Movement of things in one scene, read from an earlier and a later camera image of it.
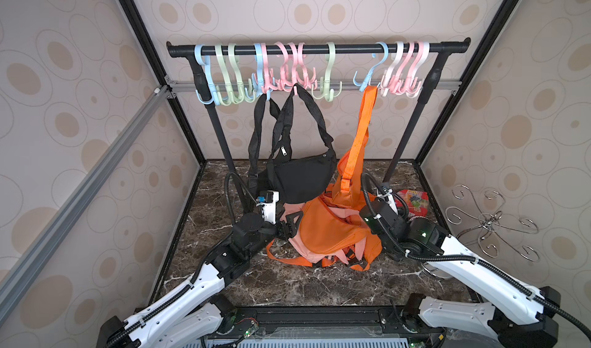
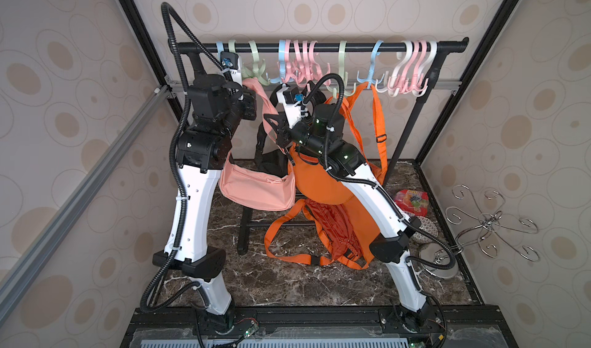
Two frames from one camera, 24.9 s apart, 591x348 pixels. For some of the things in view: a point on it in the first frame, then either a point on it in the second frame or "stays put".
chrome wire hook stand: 489,225 stays put
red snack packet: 417,202 stays put
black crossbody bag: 256,142 -> 275,162
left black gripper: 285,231 -> 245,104
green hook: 325,87 -> 341,61
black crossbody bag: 300,180 -> 289,95
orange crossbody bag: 351,182 -> 379,168
